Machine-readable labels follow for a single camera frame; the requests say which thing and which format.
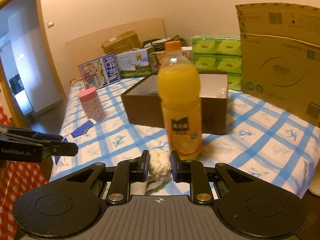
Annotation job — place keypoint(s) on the pink lidded patterned cup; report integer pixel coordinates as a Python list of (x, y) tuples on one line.
[(91, 104)]

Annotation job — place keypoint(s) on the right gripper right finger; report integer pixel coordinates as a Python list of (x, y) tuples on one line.
[(192, 172)]

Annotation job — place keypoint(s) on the blue white wipe packets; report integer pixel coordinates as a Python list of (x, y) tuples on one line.
[(73, 136)]

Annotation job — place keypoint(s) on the orange juice bottle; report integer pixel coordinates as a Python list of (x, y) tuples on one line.
[(179, 88)]

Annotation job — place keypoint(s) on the red checkered cloth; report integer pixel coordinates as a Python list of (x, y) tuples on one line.
[(17, 178)]

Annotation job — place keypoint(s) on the white photo printed box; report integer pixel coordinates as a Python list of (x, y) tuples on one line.
[(187, 51)]

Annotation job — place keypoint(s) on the orange red carton box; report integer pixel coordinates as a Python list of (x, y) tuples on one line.
[(156, 59)]

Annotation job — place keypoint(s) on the green milk carton box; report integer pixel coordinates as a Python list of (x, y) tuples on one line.
[(136, 62)]

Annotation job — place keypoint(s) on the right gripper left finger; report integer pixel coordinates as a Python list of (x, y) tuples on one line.
[(123, 175)]

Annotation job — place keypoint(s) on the brown cardboard box at back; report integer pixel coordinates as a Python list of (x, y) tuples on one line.
[(121, 43)]

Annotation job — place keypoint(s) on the green tissue pack stack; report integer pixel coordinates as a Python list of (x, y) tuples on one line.
[(221, 54)]

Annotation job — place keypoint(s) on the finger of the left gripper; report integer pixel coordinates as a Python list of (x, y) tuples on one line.
[(59, 148), (45, 136)]

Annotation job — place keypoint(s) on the blue checkered bed sheet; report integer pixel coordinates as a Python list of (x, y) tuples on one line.
[(261, 139)]

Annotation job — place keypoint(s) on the black bag pile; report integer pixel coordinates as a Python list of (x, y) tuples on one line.
[(159, 43)]

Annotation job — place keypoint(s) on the large brown cardboard box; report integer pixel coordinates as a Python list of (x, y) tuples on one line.
[(280, 56)]

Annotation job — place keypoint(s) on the white wall switch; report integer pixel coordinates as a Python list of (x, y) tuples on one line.
[(50, 24)]

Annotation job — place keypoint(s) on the blue milk carton box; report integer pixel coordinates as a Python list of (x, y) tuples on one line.
[(100, 72)]

